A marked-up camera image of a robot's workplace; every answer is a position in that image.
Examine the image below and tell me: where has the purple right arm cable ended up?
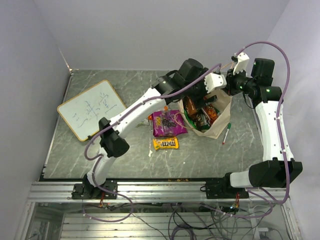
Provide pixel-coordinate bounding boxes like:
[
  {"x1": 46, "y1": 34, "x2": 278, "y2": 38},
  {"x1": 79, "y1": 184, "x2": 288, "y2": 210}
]
[{"x1": 199, "y1": 41, "x2": 292, "y2": 218}]

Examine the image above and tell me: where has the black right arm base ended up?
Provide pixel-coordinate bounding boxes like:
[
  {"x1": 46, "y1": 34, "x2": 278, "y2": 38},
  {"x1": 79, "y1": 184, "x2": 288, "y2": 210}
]
[{"x1": 200, "y1": 172, "x2": 249, "y2": 200}]

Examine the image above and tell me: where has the small light green packet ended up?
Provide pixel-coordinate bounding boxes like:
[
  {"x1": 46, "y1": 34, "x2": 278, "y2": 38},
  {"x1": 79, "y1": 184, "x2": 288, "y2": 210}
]
[{"x1": 136, "y1": 118, "x2": 150, "y2": 128}]

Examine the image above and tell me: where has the beige paper bag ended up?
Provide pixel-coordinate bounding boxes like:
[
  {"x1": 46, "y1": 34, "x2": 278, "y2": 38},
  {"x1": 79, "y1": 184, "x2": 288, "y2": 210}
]
[{"x1": 178, "y1": 76, "x2": 232, "y2": 139}]

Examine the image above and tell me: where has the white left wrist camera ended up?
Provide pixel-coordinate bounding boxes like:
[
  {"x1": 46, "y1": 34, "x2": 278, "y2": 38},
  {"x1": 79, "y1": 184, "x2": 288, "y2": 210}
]
[{"x1": 204, "y1": 73, "x2": 227, "y2": 94}]

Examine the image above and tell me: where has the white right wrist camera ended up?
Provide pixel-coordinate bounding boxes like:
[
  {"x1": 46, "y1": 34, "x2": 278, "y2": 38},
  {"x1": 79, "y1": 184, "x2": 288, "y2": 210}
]
[{"x1": 233, "y1": 52, "x2": 250, "y2": 75}]

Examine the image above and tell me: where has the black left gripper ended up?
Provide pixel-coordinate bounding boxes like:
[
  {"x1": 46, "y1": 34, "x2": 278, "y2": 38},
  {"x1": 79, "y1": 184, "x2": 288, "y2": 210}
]
[{"x1": 185, "y1": 69, "x2": 219, "y2": 111}]

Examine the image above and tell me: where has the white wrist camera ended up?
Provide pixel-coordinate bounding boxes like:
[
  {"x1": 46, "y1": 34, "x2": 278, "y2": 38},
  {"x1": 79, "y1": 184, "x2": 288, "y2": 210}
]
[
  {"x1": 233, "y1": 52, "x2": 250, "y2": 75},
  {"x1": 204, "y1": 73, "x2": 227, "y2": 94}
]

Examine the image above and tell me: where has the brown snack bag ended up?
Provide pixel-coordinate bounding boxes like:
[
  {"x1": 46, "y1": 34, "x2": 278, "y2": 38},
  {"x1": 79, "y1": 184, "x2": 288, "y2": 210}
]
[{"x1": 182, "y1": 96, "x2": 203, "y2": 116}]

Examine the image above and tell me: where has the aluminium table frame rail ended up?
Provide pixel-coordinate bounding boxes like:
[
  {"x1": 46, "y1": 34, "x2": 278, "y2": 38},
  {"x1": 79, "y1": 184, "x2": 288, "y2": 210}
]
[{"x1": 26, "y1": 181, "x2": 291, "y2": 203}]

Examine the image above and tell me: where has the yellow M&M's packet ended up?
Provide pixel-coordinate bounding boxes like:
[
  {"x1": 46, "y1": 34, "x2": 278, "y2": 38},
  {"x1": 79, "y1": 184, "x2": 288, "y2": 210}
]
[{"x1": 152, "y1": 137, "x2": 179, "y2": 150}]

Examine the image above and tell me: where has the red green marker pen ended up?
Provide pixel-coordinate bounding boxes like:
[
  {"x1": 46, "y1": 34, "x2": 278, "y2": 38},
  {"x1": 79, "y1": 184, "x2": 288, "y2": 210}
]
[{"x1": 222, "y1": 122, "x2": 232, "y2": 145}]

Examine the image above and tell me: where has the purple grape candy bag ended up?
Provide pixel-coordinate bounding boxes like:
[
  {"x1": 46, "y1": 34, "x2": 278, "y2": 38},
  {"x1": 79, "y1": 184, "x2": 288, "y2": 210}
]
[{"x1": 151, "y1": 110, "x2": 188, "y2": 138}]

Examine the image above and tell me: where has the red Doritos bag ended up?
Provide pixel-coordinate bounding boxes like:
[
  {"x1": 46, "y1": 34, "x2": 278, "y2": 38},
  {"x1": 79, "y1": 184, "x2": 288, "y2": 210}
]
[{"x1": 202, "y1": 105, "x2": 219, "y2": 126}]

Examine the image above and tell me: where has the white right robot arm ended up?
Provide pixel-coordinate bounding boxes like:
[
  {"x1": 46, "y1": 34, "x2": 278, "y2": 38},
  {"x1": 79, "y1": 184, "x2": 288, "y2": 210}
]
[{"x1": 220, "y1": 52, "x2": 303, "y2": 198}]

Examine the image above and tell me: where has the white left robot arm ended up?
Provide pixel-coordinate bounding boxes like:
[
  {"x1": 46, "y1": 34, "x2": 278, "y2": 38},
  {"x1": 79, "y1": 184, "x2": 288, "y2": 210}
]
[{"x1": 82, "y1": 58, "x2": 221, "y2": 199}]

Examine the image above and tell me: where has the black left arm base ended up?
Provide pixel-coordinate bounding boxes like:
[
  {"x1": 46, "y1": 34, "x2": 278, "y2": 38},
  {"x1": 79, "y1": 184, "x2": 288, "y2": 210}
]
[{"x1": 71, "y1": 175, "x2": 118, "y2": 200}]

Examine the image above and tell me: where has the dark green chips bag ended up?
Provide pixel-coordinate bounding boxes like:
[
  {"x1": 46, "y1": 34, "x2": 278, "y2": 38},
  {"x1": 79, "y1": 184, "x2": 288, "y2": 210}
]
[{"x1": 184, "y1": 110, "x2": 211, "y2": 132}]

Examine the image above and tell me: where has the yellow framed whiteboard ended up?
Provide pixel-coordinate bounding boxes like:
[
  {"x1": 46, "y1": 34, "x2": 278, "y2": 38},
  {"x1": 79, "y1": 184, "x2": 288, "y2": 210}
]
[{"x1": 57, "y1": 80, "x2": 126, "y2": 142}]

